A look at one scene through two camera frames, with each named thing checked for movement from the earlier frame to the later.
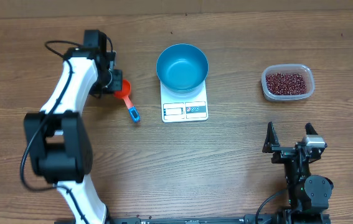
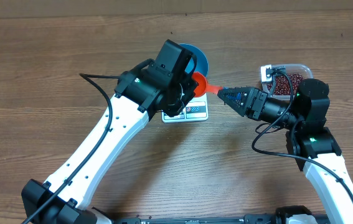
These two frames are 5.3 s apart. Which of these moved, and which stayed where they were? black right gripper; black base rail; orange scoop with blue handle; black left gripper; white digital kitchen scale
Moved: black right gripper; black left gripper; orange scoop with blue handle
Stayed: black base rail; white digital kitchen scale
